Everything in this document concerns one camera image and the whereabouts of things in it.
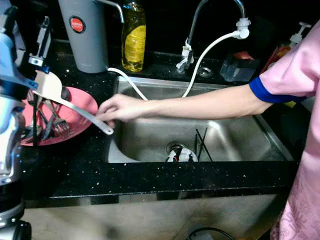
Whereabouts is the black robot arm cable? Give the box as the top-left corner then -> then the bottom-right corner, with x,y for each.
2,4 -> 18,37

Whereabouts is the yellow cooking oil bottle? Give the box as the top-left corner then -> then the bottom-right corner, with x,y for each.
121,0 -> 148,74

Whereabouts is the round metal counter fitting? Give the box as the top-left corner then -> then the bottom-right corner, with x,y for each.
197,66 -> 215,79

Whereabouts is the person's bare hand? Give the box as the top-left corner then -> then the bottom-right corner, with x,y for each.
96,94 -> 143,127

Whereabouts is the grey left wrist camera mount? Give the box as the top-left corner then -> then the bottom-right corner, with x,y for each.
0,32 -> 38,101

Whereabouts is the dark translucent container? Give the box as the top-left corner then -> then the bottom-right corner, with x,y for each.
219,50 -> 261,83

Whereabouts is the pink round plate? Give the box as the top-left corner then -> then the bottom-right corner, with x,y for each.
20,86 -> 99,147

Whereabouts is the soap bottle with white pump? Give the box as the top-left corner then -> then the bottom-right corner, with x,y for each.
261,21 -> 313,76

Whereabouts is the stainless steel sink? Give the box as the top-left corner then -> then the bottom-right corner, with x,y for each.
105,76 -> 295,164

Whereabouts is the white spatula with metal handle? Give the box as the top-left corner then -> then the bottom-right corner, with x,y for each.
31,70 -> 115,136

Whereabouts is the white faucet hose connector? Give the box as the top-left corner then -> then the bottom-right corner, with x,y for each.
234,17 -> 251,41

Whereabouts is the chrome kitchen faucet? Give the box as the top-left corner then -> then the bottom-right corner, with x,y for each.
175,0 -> 247,75

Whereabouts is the white crumpled scrap at drain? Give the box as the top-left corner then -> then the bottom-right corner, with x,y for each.
166,144 -> 199,163

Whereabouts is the grey water jug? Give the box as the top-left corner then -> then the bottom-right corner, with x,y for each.
57,0 -> 126,75

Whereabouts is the black chopstick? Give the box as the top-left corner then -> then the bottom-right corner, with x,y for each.
199,127 -> 207,161
195,128 -> 214,162

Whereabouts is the black floor cable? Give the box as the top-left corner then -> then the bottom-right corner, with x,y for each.
185,227 -> 237,240

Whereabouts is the pink garment with blue cuff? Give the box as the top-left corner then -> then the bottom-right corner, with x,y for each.
248,19 -> 320,240

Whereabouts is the metal fork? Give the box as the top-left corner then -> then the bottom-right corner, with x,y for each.
50,102 -> 75,139

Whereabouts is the black handled utensil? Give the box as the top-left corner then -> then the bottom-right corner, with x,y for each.
37,100 -> 58,142

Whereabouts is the metal cabinet front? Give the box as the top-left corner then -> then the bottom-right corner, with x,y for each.
22,194 -> 288,240

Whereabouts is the white flexible hose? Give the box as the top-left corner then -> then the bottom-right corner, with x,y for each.
107,32 -> 240,101

